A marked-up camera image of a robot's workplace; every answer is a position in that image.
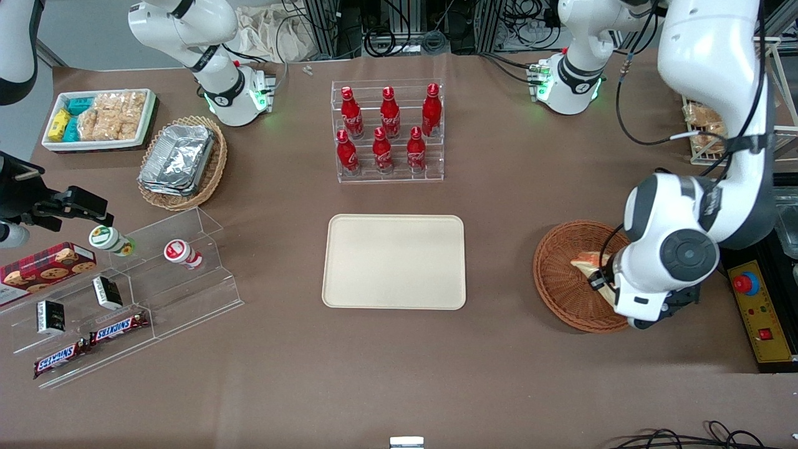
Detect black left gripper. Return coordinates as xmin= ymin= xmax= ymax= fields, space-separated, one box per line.
xmin=589 ymin=266 xmax=620 ymax=298

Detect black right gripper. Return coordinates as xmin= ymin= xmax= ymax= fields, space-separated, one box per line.
xmin=0 ymin=152 xmax=115 ymax=229

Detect triangle sandwich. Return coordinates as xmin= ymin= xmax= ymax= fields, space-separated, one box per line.
xmin=570 ymin=250 xmax=616 ymax=295

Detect brown wicker basket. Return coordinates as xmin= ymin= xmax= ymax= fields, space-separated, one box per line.
xmin=533 ymin=220 xmax=632 ymax=334

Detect dark tray under bin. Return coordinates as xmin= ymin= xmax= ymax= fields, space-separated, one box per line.
xmin=47 ymin=97 xmax=161 ymax=155

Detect light oval wicker basket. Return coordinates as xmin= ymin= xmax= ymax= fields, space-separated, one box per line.
xmin=137 ymin=115 xmax=229 ymax=212

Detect beige plastic tray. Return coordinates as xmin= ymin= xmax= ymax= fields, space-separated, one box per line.
xmin=322 ymin=214 xmax=468 ymax=311

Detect green-capped yogurt bottle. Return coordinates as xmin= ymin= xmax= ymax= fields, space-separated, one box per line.
xmin=88 ymin=225 xmax=137 ymax=258

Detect white plastic snack bin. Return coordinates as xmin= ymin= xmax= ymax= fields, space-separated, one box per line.
xmin=41 ymin=88 xmax=157 ymax=153

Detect red cookie box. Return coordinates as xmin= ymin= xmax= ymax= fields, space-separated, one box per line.
xmin=0 ymin=242 xmax=98 ymax=307

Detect yellow snack packet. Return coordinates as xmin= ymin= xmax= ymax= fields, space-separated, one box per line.
xmin=48 ymin=109 xmax=72 ymax=142

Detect small black snack box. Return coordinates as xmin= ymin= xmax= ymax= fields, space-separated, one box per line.
xmin=36 ymin=300 xmax=67 ymax=336
xmin=92 ymin=276 xmax=124 ymax=311

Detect clear bag of rice crackers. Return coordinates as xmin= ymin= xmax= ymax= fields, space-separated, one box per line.
xmin=77 ymin=94 xmax=120 ymax=142
xmin=112 ymin=92 xmax=148 ymax=140

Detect stack of foil trays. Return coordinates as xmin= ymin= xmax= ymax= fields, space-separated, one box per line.
xmin=138 ymin=123 xmax=216 ymax=198

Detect red-capped yogurt bottle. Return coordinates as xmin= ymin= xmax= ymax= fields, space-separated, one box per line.
xmin=163 ymin=239 xmax=204 ymax=271

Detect Snickers bar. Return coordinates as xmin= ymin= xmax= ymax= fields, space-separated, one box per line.
xmin=89 ymin=311 xmax=151 ymax=346
xmin=32 ymin=340 xmax=92 ymax=380

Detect clear acrylic stepped display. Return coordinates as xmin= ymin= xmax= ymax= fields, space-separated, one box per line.
xmin=0 ymin=206 xmax=245 ymax=391

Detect yellow emergency stop box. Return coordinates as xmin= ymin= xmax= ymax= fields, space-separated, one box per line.
xmin=725 ymin=259 xmax=798 ymax=374

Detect clear bag of pastries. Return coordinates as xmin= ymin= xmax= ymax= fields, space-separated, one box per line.
xmin=692 ymin=132 xmax=728 ymax=157
xmin=683 ymin=102 xmax=728 ymax=134

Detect red cola bottle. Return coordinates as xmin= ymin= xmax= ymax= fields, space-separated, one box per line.
xmin=421 ymin=83 xmax=443 ymax=138
xmin=372 ymin=127 xmax=395 ymax=174
xmin=380 ymin=87 xmax=401 ymax=140
xmin=336 ymin=130 xmax=360 ymax=176
xmin=406 ymin=127 xmax=428 ymax=173
xmin=340 ymin=86 xmax=365 ymax=140

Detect clear acrylic bottle rack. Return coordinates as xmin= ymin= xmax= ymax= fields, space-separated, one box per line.
xmin=330 ymin=79 xmax=445 ymax=184

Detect white cloth bag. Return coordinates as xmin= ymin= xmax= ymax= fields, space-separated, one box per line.
xmin=233 ymin=2 xmax=314 ymax=64

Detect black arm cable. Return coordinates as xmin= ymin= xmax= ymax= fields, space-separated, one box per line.
xmin=615 ymin=53 xmax=759 ymax=148

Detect black cable bundle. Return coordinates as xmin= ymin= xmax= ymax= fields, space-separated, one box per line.
xmin=614 ymin=420 xmax=791 ymax=449

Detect black base cables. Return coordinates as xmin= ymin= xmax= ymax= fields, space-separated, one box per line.
xmin=479 ymin=52 xmax=544 ymax=86

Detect white wire shelf rack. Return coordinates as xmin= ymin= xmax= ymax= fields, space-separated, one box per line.
xmin=678 ymin=36 xmax=798 ymax=167

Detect grey coiled cable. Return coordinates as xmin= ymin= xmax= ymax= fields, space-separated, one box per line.
xmin=420 ymin=30 xmax=451 ymax=55

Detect black coiled cable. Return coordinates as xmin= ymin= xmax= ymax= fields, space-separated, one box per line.
xmin=363 ymin=24 xmax=413 ymax=59

